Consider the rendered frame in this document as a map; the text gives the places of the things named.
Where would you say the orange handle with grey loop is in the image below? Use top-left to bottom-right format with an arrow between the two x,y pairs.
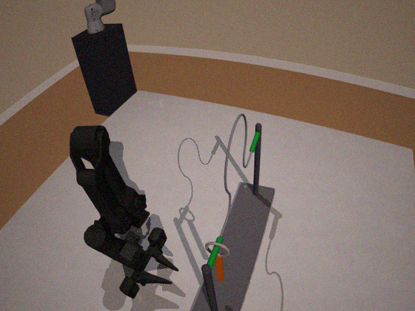
205,242 -> 230,281

